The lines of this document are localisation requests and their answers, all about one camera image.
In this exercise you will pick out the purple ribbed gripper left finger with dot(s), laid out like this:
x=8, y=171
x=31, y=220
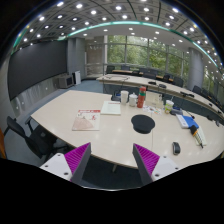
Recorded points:
x=69, y=166

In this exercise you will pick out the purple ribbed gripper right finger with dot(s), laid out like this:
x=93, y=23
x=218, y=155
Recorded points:
x=151, y=166

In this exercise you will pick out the black computer mouse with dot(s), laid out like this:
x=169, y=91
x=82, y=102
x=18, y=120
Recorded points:
x=176, y=148

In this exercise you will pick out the black round mouse pad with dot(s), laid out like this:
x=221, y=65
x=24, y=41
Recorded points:
x=142, y=124

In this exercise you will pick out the black office chair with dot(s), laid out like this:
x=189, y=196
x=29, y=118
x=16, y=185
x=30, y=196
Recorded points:
x=40, y=141

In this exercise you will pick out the red and white magazine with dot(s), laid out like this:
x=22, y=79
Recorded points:
x=86, y=120

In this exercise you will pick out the blue book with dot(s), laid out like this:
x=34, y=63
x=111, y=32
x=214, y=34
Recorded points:
x=186, y=122

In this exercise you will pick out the yellow and black marker box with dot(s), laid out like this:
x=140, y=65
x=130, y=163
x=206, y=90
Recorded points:
x=195, y=133

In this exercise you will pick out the green labelled paper cup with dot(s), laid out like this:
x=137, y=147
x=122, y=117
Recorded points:
x=168, y=106

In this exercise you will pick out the white paper booklet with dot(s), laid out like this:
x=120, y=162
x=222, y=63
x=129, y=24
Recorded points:
x=111, y=108

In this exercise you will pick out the white lidded cup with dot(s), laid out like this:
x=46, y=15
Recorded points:
x=133, y=100

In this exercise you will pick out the white paper cup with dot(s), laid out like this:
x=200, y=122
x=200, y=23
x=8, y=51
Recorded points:
x=124, y=97

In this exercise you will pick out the grey box on floor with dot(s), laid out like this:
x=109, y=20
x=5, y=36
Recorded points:
x=65, y=82

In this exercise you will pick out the long curved rear table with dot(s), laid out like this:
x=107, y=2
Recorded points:
x=133, y=81

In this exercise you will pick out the large dark wall screen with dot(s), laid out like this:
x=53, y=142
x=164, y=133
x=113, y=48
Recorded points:
x=35, y=64

